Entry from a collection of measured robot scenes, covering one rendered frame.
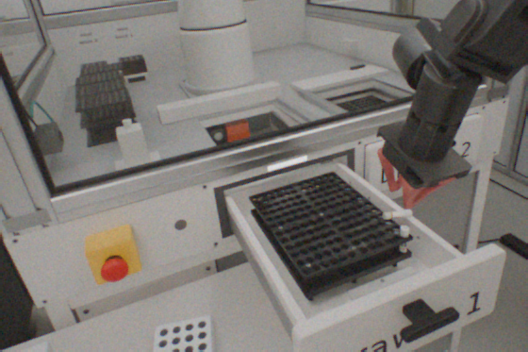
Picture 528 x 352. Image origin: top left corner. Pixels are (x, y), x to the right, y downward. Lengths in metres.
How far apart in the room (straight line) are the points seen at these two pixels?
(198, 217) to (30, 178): 0.27
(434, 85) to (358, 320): 0.26
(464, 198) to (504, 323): 0.77
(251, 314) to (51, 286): 0.33
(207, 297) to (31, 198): 0.33
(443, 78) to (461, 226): 0.77
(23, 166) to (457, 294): 0.61
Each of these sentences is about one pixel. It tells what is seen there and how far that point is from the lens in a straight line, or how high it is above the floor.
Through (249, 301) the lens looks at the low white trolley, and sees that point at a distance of 0.72.
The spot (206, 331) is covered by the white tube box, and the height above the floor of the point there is 0.80.
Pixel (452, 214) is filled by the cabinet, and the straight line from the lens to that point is 1.11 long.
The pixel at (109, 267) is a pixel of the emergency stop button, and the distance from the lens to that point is 0.66.
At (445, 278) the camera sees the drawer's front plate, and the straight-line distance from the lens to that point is 0.53.
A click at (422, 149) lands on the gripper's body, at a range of 0.48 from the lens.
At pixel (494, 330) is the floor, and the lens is 1.76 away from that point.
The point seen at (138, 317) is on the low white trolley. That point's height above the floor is 0.76.
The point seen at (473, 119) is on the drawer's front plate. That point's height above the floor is 0.93.
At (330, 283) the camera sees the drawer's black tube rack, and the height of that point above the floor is 0.87.
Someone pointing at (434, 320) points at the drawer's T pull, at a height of 0.91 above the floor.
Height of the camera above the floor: 1.28
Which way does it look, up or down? 27 degrees down
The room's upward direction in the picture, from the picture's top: 6 degrees counter-clockwise
